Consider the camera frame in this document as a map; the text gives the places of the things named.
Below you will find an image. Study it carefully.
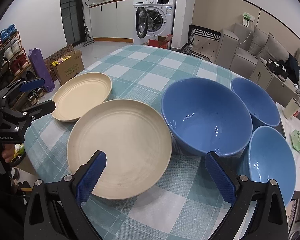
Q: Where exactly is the green tissue pack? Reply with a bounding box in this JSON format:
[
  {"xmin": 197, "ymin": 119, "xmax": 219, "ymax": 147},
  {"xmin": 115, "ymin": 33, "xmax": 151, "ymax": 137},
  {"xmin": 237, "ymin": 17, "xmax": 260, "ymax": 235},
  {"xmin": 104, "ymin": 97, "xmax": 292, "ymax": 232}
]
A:
[{"xmin": 290, "ymin": 129, "xmax": 300, "ymax": 153}]

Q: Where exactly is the beige plate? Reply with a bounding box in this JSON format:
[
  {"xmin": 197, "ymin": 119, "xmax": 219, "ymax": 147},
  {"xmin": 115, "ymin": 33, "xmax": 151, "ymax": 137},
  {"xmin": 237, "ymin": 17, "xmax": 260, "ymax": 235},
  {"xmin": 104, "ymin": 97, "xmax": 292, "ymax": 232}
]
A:
[
  {"xmin": 67, "ymin": 99, "xmax": 172, "ymax": 200},
  {"xmin": 52, "ymin": 72, "xmax": 112, "ymax": 122}
]

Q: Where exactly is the white marble side table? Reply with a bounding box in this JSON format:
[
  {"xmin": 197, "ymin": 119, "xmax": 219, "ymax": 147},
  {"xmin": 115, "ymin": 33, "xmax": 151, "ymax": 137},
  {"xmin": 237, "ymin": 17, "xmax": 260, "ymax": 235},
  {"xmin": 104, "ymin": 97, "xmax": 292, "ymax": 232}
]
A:
[{"xmin": 275, "ymin": 102, "xmax": 300, "ymax": 199}]

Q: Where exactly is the white kitchen cabinet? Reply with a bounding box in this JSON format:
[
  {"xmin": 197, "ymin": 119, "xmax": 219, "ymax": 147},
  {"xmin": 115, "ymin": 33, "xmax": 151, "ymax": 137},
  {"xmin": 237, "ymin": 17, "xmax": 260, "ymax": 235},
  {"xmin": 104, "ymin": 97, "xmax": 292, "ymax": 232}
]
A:
[{"xmin": 89, "ymin": 0, "xmax": 135, "ymax": 43}]

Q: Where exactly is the small blue bowl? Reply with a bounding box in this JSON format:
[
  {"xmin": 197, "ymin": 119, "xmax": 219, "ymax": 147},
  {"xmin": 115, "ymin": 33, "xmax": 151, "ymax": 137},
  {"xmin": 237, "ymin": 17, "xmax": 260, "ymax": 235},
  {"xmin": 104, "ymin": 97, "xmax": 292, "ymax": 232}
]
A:
[{"xmin": 231, "ymin": 77, "xmax": 280, "ymax": 130}]

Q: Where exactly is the person's left hand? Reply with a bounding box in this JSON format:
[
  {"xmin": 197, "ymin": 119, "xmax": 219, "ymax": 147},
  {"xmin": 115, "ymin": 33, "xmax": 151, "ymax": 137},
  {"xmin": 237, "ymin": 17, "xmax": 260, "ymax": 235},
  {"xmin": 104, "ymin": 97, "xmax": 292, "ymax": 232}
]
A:
[{"xmin": 1, "ymin": 144, "xmax": 15, "ymax": 163}]

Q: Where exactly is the white washing machine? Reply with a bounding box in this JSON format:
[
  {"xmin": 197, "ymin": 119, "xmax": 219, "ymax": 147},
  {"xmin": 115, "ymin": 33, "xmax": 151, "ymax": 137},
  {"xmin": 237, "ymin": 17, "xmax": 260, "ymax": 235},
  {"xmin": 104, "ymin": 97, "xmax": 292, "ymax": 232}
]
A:
[{"xmin": 133, "ymin": 0, "xmax": 177, "ymax": 44}]

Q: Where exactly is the grey bedside cabinet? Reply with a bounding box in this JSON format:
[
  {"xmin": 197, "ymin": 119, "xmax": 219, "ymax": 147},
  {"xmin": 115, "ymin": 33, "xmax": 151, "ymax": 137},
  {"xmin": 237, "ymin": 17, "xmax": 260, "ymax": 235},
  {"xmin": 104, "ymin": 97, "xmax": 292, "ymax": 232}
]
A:
[{"xmin": 249, "ymin": 58, "xmax": 299, "ymax": 107}]

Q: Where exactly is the near light blue bowl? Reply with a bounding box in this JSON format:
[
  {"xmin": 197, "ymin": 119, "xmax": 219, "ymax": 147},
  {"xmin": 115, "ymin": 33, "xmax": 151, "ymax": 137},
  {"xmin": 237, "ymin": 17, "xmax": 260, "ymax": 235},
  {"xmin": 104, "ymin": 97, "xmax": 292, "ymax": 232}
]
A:
[{"xmin": 237, "ymin": 126, "xmax": 296, "ymax": 206}]

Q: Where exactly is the black box on cabinet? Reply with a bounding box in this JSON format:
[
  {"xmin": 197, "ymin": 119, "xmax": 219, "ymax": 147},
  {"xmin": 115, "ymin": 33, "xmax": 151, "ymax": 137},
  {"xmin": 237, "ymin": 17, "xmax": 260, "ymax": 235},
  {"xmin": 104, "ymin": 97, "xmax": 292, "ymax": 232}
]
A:
[{"xmin": 266, "ymin": 59, "xmax": 288, "ymax": 82}]

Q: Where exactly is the red cardboard box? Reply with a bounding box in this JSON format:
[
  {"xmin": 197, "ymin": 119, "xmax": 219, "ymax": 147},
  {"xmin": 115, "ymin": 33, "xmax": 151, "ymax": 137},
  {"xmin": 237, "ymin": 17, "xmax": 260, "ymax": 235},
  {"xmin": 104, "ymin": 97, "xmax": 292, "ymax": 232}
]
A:
[{"xmin": 148, "ymin": 34, "xmax": 173, "ymax": 49}]

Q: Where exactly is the cardboard box with snacks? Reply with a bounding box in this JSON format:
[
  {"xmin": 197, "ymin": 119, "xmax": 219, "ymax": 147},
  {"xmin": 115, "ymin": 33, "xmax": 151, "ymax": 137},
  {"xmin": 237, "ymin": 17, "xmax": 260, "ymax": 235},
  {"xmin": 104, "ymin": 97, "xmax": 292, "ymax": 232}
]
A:
[{"xmin": 44, "ymin": 44, "xmax": 84, "ymax": 85}]

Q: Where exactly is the purple bag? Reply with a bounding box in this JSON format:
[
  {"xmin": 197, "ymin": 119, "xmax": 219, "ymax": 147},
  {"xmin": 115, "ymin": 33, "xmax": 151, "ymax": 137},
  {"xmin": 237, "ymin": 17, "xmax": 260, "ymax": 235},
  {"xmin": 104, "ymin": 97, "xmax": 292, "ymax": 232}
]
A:
[{"xmin": 29, "ymin": 48, "xmax": 55, "ymax": 93}]

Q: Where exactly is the black patterned floor mat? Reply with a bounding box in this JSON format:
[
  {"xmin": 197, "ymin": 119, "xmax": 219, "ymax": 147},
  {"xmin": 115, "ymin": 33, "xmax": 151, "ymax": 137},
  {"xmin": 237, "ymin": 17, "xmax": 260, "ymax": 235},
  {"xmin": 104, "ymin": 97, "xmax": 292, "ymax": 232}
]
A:
[{"xmin": 177, "ymin": 25, "xmax": 221, "ymax": 63}]

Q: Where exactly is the cream tumbler cup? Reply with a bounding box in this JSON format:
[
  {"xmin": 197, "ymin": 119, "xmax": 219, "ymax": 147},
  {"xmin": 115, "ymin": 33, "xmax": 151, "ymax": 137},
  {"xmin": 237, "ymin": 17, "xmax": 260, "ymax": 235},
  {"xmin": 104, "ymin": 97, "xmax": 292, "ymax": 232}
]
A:
[{"xmin": 283, "ymin": 98, "xmax": 300, "ymax": 119}]

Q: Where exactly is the wooden shoe rack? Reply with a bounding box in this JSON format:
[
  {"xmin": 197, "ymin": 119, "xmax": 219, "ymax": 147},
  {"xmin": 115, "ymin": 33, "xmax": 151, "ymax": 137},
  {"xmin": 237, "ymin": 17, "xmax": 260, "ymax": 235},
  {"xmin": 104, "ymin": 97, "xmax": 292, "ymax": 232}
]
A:
[{"xmin": 0, "ymin": 24, "xmax": 45, "ymax": 111}]

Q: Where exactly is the black glass door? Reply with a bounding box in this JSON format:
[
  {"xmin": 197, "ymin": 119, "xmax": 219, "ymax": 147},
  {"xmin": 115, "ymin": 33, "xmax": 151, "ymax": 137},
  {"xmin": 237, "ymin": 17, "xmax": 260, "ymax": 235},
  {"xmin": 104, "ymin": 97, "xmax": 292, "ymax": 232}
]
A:
[{"xmin": 60, "ymin": 0, "xmax": 85, "ymax": 47}]

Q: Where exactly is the grey sofa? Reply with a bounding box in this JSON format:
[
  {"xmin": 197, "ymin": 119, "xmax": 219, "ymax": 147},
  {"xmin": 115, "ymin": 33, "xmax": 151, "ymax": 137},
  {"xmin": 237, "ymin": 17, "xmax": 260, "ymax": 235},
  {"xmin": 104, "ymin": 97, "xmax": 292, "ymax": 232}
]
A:
[{"xmin": 214, "ymin": 23, "xmax": 300, "ymax": 79}]

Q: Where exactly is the large dark blue bowl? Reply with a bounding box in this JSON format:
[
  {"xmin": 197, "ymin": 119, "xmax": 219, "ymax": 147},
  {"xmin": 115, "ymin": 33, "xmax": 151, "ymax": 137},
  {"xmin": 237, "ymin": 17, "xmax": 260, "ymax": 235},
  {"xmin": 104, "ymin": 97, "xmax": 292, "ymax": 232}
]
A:
[{"xmin": 161, "ymin": 77, "xmax": 253, "ymax": 157}]

